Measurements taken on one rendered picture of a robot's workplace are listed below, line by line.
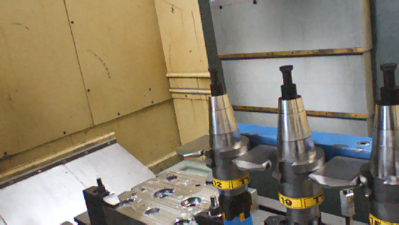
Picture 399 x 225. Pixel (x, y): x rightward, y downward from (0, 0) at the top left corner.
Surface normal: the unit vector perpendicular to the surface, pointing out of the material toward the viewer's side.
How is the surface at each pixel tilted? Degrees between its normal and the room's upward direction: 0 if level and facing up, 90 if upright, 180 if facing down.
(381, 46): 90
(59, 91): 90
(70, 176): 24
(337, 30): 89
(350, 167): 0
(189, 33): 90
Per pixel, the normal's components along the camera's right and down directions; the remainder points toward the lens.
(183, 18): -0.70, 0.29
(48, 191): 0.13, -0.85
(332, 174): -0.17, -0.95
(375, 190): -0.83, 0.27
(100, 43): 0.69, 0.06
